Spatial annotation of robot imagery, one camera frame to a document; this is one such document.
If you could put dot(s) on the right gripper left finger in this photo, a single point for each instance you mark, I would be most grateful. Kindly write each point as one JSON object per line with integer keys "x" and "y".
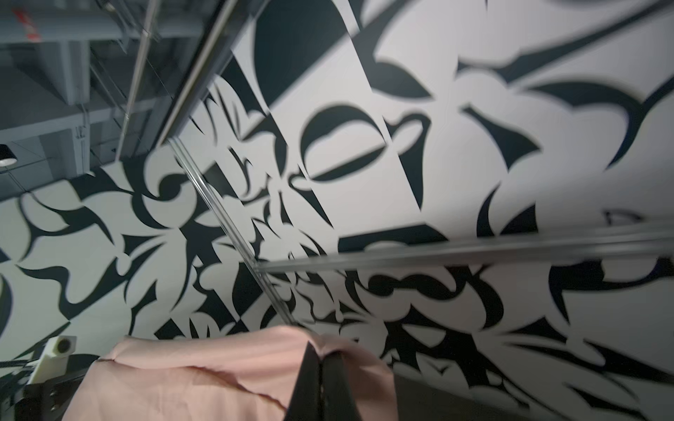
{"x": 305, "y": 404}

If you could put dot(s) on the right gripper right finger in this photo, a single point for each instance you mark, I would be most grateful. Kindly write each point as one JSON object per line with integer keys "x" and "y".
{"x": 338, "y": 402}

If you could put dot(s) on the pink shorts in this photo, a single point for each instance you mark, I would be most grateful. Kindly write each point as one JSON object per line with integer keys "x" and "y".
{"x": 246, "y": 376}

